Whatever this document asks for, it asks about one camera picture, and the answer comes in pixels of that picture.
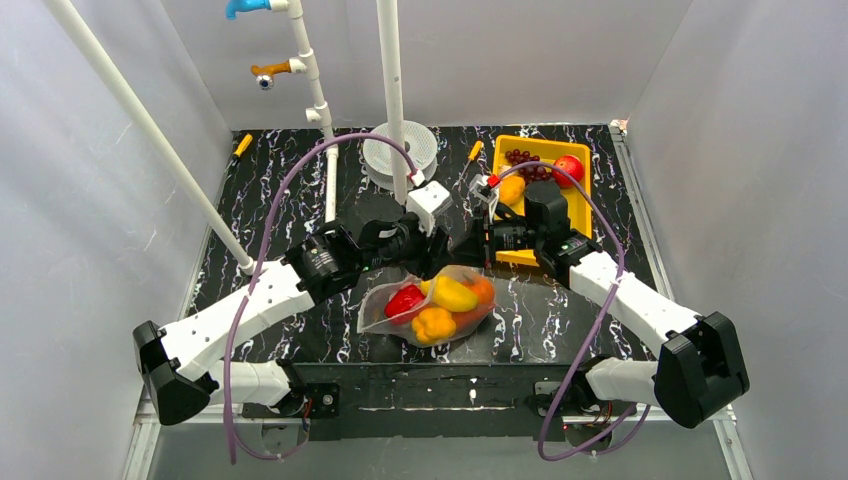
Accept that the yellow toy mango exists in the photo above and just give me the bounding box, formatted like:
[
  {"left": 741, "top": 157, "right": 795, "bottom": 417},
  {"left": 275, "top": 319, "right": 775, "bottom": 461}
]
[{"left": 427, "top": 275, "right": 479, "bottom": 313}]

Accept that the red bell pepper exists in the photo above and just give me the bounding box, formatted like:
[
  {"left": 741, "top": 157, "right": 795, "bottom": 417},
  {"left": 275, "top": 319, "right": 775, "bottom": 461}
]
[{"left": 384, "top": 284, "right": 426, "bottom": 326}]

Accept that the clear zip top bag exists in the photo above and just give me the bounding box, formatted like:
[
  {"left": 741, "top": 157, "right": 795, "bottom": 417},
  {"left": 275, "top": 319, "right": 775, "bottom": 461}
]
[{"left": 357, "top": 266, "right": 495, "bottom": 348}]

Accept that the yellow bell pepper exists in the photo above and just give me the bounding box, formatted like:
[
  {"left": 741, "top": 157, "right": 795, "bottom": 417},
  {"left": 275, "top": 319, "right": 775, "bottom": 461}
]
[{"left": 411, "top": 307, "right": 457, "bottom": 345}]

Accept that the small orange pumpkin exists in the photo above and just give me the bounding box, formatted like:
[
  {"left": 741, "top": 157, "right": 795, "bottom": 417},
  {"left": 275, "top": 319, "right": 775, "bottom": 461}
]
[{"left": 453, "top": 277, "right": 495, "bottom": 330}]

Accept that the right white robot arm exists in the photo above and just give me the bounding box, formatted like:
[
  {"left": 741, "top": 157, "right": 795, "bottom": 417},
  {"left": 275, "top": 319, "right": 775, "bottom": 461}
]
[{"left": 451, "top": 175, "right": 750, "bottom": 429}]

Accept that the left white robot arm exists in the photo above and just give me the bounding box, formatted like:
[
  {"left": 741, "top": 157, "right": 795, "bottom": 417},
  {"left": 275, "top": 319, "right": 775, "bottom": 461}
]
[{"left": 133, "top": 213, "right": 449, "bottom": 426}]

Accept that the yellow plastic bin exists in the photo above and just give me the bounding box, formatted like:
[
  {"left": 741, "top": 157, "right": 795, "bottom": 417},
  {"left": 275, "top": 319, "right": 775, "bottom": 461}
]
[{"left": 492, "top": 135, "right": 593, "bottom": 238}]

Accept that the orange toy fruit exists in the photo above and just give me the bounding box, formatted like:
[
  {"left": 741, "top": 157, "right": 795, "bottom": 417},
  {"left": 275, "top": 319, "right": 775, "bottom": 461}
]
[{"left": 499, "top": 175, "right": 526, "bottom": 207}]

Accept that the dark grape bunch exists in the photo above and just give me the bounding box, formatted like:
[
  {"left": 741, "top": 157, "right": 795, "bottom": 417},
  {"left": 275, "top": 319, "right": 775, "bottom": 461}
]
[{"left": 505, "top": 149, "right": 552, "bottom": 183}]

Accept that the red toy apple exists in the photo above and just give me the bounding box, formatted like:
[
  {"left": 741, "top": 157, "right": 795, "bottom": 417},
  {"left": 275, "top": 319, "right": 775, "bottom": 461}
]
[{"left": 551, "top": 155, "right": 585, "bottom": 189}]

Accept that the white filament spool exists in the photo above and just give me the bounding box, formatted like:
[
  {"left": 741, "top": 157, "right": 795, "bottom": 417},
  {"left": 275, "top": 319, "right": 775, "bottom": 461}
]
[{"left": 362, "top": 120, "right": 438, "bottom": 192}]

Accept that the orange tap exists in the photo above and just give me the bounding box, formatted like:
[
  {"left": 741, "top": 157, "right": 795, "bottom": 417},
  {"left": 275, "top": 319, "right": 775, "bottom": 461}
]
[{"left": 250, "top": 61, "right": 291, "bottom": 91}]

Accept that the blue tap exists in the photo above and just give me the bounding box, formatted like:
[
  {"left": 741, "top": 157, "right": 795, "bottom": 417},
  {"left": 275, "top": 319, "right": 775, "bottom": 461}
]
[{"left": 225, "top": 0, "right": 272, "bottom": 20}]

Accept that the diagonal white pipe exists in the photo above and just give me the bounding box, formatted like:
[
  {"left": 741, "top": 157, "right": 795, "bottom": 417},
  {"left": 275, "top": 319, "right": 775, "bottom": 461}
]
[{"left": 45, "top": 1, "right": 260, "bottom": 275}]

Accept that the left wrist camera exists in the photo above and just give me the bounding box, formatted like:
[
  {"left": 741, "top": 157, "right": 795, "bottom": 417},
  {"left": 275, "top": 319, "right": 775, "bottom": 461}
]
[{"left": 405, "top": 170, "right": 451, "bottom": 236}]

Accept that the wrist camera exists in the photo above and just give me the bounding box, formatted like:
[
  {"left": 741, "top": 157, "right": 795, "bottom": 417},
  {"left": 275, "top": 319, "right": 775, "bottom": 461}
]
[
  {"left": 405, "top": 170, "right": 451, "bottom": 236},
  {"left": 469, "top": 174, "right": 499, "bottom": 221}
]

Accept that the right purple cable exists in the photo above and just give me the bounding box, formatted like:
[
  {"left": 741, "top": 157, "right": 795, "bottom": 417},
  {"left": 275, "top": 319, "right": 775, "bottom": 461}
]
[{"left": 486, "top": 161, "right": 654, "bottom": 463}]

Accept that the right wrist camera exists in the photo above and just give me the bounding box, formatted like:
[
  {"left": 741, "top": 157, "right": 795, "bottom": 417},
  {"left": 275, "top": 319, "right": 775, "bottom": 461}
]
[{"left": 469, "top": 174, "right": 499, "bottom": 221}]

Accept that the yellow handled screwdriver centre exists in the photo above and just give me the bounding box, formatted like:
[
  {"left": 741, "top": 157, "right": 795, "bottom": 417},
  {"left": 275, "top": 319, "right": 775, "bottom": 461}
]
[{"left": 457, "top": 139, "right": 483, "bottom": 183}]

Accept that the yellow handled screwdriver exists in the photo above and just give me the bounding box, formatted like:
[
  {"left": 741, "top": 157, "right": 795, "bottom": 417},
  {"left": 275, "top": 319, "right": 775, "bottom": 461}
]
[
  {"left": 229, "top": 133, "right": 254, "bottom": 166},
  {"left": 457, "top": 139, "right": 483, "bottom": 183}
]

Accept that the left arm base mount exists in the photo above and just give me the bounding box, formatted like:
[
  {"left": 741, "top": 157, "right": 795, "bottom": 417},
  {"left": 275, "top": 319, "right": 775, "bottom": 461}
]
[{"left": 268, "top": 383, "right": 341, "bottom": 419}]

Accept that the yellow handled screwdriver left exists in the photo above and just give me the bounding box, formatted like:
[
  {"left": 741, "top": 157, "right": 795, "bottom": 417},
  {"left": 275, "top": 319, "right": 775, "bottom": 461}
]
[{"left": 229, "top": 133, "right": 254, "bottom": 166}]

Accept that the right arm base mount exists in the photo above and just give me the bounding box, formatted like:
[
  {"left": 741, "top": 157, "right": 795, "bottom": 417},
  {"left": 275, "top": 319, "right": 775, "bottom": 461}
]
[{"left": 524, "top": 355, "right": 629, "bottom": 446}]

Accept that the white pvc pipe frame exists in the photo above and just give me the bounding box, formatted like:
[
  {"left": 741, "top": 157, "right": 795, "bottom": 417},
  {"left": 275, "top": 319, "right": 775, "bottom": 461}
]
[{"left": 270, "top": 1, "right": 417, "bottom": 221}]

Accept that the aluminium rail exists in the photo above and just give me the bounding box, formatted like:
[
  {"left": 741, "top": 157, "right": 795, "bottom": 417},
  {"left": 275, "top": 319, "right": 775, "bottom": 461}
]
[{"left": 124, "top": 402, "right": 753, "bottom": 479}]

